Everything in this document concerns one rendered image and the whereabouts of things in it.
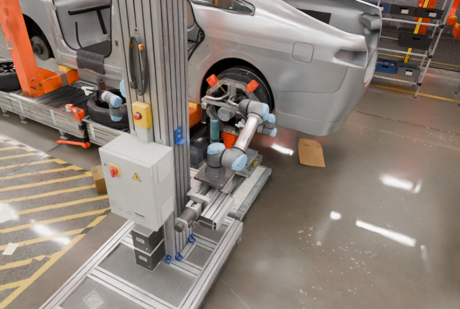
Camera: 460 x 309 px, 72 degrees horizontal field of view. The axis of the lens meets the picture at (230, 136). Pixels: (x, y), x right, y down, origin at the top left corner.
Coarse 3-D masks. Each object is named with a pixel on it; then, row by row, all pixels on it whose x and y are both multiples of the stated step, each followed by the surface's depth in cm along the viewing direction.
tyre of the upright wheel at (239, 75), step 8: (224, 72) 301; (232, 72) 295; (240, 72) 294; (248, 72) 297; (256, 72) 303; (240, 80) 293; (248, 80) 289; (256, 80) 293; (264, 80) 301; (208, 88) 314; (256, 88) 290; (264, 88) 295; (256, 96) 293; (264, 96) 291; (272, 96) 306; (272, 104) 308
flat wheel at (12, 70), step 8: (0, 64) 469; (8, 64) 476; (0, 72) 448; (8, 72) 453; (0, 80) 433; (8, 80) 436; (16, 80) 442; (0, 88) 439; (8, 88) 442; (16, 88) 447
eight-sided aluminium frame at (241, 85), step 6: (216, 84) 297; (228, 84) 291; (234, 84) 290; (240, 84) 285; (246, 84) 288; (210, 90) 305; (246, 90) 285; (210, 96) 308; (252, 96) 286; (210, 108) 316; (210, 114) 319; (222, 126) 319; (228, 126) 320; (228, 132) 317; (234, 132) 314; (240, 132) 310
